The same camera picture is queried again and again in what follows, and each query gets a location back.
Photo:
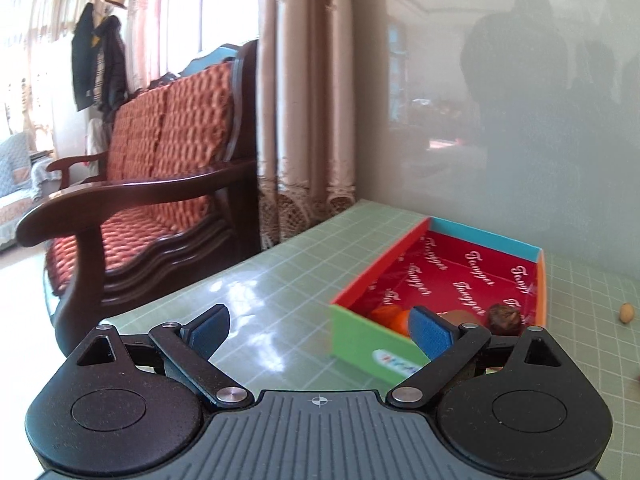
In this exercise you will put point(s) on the sofa with light cover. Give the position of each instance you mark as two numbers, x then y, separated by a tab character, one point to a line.
15	180

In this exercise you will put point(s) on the black hanging jacket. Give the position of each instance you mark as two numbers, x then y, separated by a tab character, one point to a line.
95	65

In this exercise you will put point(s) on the pink sheer curtain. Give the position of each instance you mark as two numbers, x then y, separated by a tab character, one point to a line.
150	10

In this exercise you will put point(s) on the green checked table cover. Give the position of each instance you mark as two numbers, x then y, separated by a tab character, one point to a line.
280	300

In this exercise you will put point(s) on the wooden sofa with red cushions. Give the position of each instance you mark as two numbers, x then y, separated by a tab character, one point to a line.
190	125

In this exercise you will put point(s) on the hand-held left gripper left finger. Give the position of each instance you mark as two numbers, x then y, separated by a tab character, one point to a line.
212	327

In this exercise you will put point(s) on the large dark wrinkled date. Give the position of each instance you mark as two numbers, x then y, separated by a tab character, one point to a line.
505	317

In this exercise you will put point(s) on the colourful cardboard box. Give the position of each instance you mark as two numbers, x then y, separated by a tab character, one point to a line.
465	270

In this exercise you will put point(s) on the reddish brown round fruit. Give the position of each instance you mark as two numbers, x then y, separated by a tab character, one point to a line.
459	316

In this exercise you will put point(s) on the small tan longan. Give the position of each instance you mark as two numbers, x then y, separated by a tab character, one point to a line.
626	312

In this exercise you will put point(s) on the beige embroidered curtain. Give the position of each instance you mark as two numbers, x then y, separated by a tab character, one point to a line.
300	110

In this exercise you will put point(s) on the small red fruit piece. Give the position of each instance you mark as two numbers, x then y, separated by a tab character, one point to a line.
382	314

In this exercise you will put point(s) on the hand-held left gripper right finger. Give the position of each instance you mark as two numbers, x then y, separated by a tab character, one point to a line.
425	330

